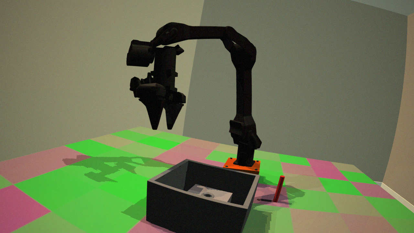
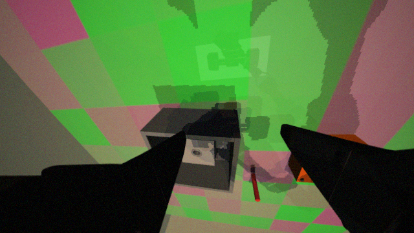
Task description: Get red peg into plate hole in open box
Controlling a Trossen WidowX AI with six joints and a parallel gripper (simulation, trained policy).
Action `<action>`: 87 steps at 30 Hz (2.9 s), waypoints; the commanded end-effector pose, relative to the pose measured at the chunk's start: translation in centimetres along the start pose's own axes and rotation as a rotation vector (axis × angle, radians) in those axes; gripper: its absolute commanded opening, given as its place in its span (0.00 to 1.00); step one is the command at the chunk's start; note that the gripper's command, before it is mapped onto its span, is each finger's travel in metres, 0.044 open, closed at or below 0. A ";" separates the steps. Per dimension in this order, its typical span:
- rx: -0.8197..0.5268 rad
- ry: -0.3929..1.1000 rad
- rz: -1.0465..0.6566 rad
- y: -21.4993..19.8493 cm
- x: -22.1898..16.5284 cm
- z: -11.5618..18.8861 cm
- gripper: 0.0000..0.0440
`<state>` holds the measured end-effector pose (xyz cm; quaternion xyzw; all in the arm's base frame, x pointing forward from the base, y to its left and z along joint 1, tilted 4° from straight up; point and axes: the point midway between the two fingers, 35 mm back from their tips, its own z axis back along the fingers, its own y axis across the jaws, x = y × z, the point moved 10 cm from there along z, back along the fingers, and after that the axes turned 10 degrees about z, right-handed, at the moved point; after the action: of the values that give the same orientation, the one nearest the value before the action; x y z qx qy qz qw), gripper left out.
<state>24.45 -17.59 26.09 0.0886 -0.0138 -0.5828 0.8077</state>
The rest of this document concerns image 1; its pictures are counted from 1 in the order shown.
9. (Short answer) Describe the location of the red peg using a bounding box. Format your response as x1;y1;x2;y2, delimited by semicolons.
273;175;285;202

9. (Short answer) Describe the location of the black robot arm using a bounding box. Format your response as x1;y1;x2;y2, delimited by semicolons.
126;22;262;167

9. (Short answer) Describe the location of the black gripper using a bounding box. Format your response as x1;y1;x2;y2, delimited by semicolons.
136;66;186;130

